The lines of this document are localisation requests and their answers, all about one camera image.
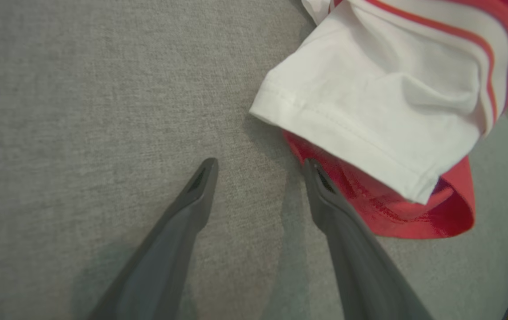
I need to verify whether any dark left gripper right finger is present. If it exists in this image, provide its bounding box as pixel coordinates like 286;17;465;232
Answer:
302;158;432;320

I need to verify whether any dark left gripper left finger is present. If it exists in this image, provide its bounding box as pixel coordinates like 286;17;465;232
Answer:
87;157;219;320

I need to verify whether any red white striped t-shirt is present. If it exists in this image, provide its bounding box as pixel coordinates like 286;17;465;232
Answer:
249;0;508;240

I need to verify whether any grey fabric sofa seat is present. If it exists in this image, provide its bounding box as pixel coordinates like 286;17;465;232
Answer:
0;0;508;320

